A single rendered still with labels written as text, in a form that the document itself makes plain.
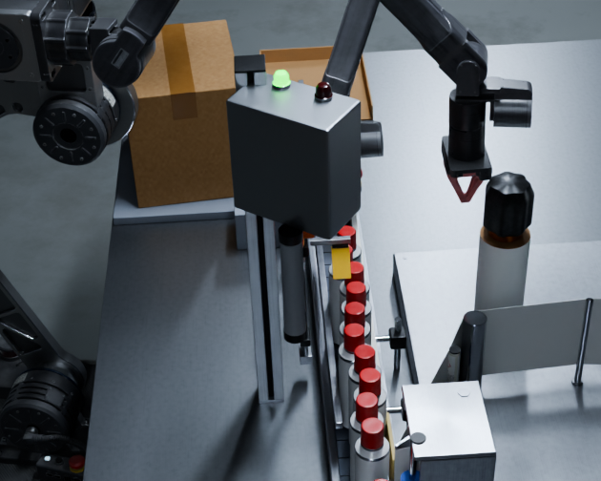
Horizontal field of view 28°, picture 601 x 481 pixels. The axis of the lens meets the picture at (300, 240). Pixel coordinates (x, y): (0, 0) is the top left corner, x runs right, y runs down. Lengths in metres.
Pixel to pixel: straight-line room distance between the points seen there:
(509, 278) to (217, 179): 0.73
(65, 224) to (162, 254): 1.57
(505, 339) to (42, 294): 2.03
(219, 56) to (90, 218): 1.58
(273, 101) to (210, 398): 0.66
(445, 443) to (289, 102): 0.52
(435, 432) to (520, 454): 0.37
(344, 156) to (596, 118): 1.31
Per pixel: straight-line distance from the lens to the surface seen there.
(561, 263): 2.37
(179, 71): 2.51
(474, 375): 2.00
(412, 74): 3.04
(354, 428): 1.80
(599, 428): 2.06
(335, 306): 2.10
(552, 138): 2.82
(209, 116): 2.46
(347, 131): 1.68
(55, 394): 2.83
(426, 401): 1.69
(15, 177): 4.29
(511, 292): 2.15
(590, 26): 5.13
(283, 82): 1.71
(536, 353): 2.06
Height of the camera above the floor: 2.35
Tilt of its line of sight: 38 degrees down
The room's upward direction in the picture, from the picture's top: 2 degrees counter-clockwise
